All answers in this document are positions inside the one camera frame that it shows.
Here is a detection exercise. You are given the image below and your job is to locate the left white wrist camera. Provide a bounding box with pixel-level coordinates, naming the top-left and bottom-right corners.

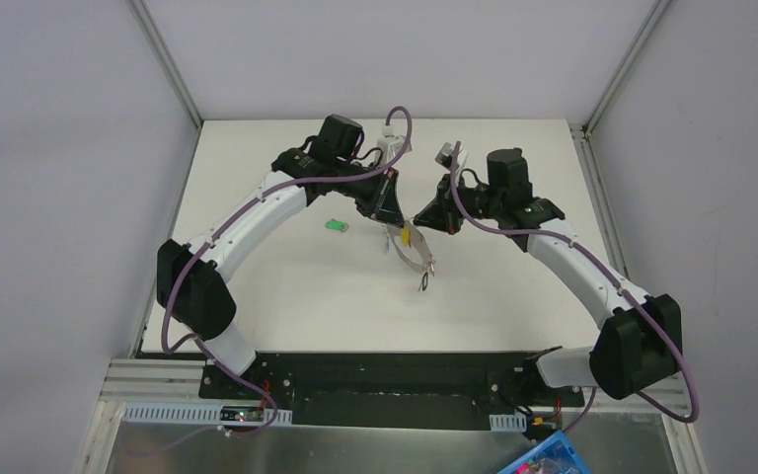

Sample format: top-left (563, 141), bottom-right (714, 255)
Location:
top-left (376, 125), bottom-right (411, 166)

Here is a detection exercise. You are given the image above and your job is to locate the blue plastic bin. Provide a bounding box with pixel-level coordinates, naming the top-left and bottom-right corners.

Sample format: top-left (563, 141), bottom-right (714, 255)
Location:
top-left (497, 431), bottom-right (590, 474)

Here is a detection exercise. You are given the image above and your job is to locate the green tagged key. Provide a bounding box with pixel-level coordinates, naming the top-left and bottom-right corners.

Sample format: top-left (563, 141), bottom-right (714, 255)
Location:
top-left (325, 219), bottom-right (349, 233)

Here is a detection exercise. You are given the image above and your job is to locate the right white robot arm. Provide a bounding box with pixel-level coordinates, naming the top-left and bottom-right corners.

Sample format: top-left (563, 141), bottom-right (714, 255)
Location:
top-left (414, 143), bottom-right (682, 405)

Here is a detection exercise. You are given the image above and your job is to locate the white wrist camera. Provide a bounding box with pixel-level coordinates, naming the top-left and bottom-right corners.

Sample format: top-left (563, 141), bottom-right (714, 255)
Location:
top-left (376, 125), bottom-right (411, 166)
top-left (435, 142), bottom-right (468, 172)

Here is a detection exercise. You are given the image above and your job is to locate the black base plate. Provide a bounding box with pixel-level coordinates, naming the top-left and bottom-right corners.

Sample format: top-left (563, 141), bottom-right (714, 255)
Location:
top-left (198, 352), bottom-right (589, 431)

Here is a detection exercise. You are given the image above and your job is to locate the yellow tagged key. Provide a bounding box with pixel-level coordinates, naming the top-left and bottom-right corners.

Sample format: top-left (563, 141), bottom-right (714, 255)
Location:
top-left (400, 226), bottom-right (412, 248)

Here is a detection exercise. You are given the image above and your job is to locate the aluminium frame rail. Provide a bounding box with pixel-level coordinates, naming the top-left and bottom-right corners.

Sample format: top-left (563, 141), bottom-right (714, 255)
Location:
top-left (126, 0), bottom-right (204, 132)

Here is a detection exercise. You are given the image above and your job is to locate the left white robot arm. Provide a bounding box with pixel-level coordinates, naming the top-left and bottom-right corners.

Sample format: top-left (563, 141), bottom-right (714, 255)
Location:
top-left (156, 114), bottom-right (412, 400)

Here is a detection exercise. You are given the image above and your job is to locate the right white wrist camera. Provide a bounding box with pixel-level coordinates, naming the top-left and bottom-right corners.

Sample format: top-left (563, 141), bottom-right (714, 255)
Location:
top-left (435, 142), bottom-right (468, 172)

